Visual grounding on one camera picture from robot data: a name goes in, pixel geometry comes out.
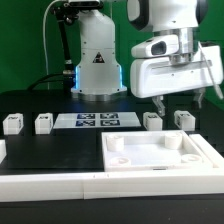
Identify white sheet with tags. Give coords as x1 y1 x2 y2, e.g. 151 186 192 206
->
54 112 141 129

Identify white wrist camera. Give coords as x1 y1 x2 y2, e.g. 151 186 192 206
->
131 34 179 59

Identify white left fence block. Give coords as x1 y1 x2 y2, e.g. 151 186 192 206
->
0 140 7 164

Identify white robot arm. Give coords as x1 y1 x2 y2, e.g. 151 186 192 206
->
68 0 224 115

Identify white fence bar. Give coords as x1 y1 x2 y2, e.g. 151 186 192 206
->
0 168 224 202
189 134 224 169

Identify black cables on table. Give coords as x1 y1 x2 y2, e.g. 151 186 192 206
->
26 73 75 92

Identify white cable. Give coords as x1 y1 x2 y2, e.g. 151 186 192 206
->
41 0 63 90

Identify white front fence bar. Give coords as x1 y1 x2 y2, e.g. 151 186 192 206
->
0 168 224 202

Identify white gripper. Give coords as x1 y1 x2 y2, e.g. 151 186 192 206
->
130 45 223 117

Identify white right fence bar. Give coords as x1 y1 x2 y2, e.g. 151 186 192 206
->
189 134 224 169

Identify white square tabletop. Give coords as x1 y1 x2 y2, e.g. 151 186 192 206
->
102 130 213 172

